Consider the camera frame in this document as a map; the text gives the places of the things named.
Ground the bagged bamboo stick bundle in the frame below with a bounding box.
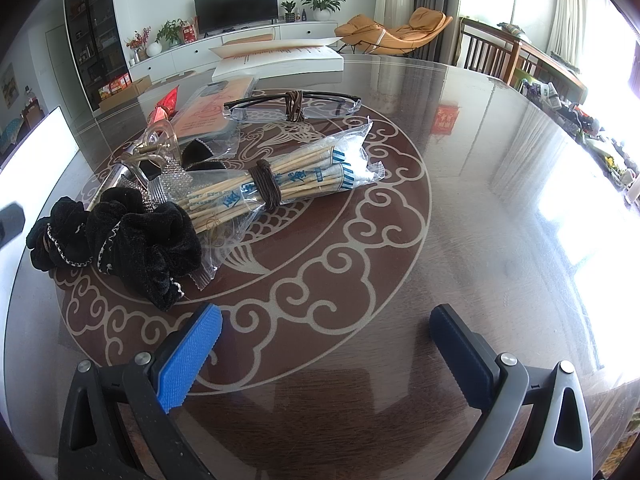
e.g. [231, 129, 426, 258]
[174, 119, 385, 264]

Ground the rhinestone bow hair clip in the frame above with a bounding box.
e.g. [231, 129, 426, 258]
[137, 157, 193, 211]

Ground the red envelope bundle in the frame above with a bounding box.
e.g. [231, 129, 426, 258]
[146, 87, 179, 125]

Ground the phone case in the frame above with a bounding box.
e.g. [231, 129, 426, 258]
[171, 76, 256, 144]

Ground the large white cardboard box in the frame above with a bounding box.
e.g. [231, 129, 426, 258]
[1, 108, 79, 325]

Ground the brown cardboard box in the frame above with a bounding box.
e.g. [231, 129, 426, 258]
[99, 75, 152, 113]

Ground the wooden slatted bench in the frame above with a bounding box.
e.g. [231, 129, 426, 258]
[454, 18, 588, 104]

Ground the orange lounge chair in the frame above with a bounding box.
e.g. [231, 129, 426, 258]
[334, 8, 452, 55]

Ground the white tv cabinet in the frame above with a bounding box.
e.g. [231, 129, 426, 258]
[129, 21, 337, 84]

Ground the white flat box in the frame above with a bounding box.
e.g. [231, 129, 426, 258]
[210, 37, 344, 82]

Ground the red flowers white vase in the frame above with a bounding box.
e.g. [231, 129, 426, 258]
[126, 27, 163, 62]

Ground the green plant left of tv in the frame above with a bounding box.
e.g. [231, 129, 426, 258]
[156, 18, 186, 49]

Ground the dark display shelf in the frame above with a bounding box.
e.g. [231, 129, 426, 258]
[63, 0, 129, 113]

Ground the potted green plant right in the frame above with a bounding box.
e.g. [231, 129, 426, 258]
[302, 0, 346, 22]

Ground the small potted plant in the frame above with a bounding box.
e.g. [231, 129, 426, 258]
[281, 0, 297, 23]

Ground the black television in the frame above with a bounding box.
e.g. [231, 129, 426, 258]
[194, 0, 279, 35]

